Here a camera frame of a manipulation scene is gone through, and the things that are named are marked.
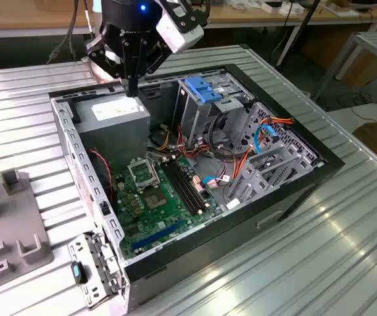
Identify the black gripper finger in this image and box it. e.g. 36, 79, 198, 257
87, 35, 133, 98
132, 37, 173, 98

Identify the blue data wire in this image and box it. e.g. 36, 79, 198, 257
253, 123, 277, 155

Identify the orange power wire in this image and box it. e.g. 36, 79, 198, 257
233, 115, 295, 185

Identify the grey metal disk bay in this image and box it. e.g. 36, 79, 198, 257
224, 144, 324, 211

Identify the grey power supply unit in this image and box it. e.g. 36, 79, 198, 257
71, 95, 152, 172

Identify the blue plastic drive latch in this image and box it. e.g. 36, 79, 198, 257
185, 76, 224, 103

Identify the silver optical drive cage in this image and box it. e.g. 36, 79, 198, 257
171, 74, 255, 149

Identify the metal socket cover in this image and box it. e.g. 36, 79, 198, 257
127, 157, 161, 192

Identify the black RAM slot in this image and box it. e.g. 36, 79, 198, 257
161, 161, 196, 217
173, 160, 208, 212
165, 161, 200, 215
169, 161, 204, 214

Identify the white device on desk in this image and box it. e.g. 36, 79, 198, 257
261, 1, 283, 14

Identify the green motherboard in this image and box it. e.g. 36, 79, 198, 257
114, 154, 224, 261

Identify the blue expansion slot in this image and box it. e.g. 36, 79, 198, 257
132, 220, 183, 251

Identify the perforated grey metal panel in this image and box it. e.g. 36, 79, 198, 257
237, 101, 323, 165

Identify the black slanted pole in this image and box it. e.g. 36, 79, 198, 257
274, 0, 321, 68

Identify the silver slot cover flap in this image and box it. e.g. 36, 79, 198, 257
67, 230, 127, 309

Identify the grey parts rack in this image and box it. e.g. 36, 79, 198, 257
0, 167, 56, 294

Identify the black open PC case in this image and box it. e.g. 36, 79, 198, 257
48, 62, 347, 309

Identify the black and blue latch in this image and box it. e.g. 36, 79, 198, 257
71, 259, 89, 284

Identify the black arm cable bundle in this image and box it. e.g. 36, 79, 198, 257
46, 0, 96, 65

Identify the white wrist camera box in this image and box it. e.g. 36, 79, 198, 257
155, 9, 206, 54

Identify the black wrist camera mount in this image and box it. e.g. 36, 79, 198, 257
167, 0, 211, 34

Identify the mixed colour wire bundle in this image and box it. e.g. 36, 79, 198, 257
147, 123, 242, 165

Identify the red and black fan wire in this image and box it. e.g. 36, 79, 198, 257
88, 147, 115, 201

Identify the light blue board wire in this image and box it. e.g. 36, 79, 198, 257
202, 176, 232, 191

